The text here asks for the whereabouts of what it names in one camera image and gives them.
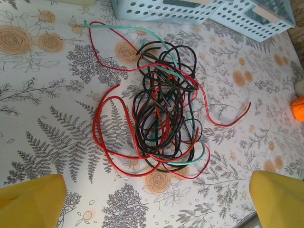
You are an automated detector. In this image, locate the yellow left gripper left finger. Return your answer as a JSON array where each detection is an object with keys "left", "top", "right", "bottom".
[{"left": 0, "top": 174, "right": 67, "bottom": 228}]

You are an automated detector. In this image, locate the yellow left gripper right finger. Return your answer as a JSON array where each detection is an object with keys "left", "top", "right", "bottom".
[{"left": 248, "top": 170, "right": 304, "bottom": 228}]

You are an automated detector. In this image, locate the thin red cable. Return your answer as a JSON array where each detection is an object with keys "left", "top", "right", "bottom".
[
  {"left": 152, "top": 140, "right": 211, "bottom": 179},
  {"left": 89, "top": 21, "right": 171, "bottom": 72},
  {"left": 190, "top": 78, "right": 252, "bottom": 126}
]

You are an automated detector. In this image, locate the thick black cable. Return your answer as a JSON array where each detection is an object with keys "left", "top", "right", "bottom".
[{"left": 133, "top": 90, "right": 202, "bottom": 173}]

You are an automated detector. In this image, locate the thin black cable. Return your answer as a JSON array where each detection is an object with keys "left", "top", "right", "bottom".
[
  {"left": 136, "top": 41, "right": 183, "bottom": 95},
  {"left": 133, "top": 90, "right": 186, "bottom": 159},
  {"left": 142, "top": 45, "right": 198, "bottom": 157}
]

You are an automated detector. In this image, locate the teal cable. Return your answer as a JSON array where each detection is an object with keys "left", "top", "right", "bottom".
[{"left": 83, "top": 20, "right": 206, "bottom": 166}]

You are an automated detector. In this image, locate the orange ball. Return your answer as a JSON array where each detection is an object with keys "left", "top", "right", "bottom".
[{"left": 291, "top": 95, "right": 304, "bottom": 122}]

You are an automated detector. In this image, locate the floral tablecloth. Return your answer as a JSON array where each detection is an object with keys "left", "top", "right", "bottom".
[{"left": 0, "top": 0, "right": 304, "bottom": 228}]

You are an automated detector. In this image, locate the light blue perforated basket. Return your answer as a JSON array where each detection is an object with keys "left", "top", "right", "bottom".
[
  {"left": 215, "top": 0, "right": 296, "bottom": 43},
  {"left": 110, "top": 0, "right": 225, "bottom": 26}
]

